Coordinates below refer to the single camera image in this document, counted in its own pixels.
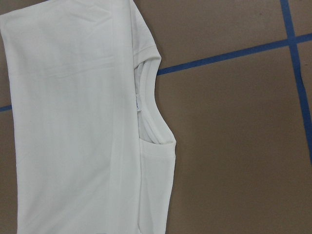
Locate white long-sleeve printed shirt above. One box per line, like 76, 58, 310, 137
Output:
0, 0, 176, 234

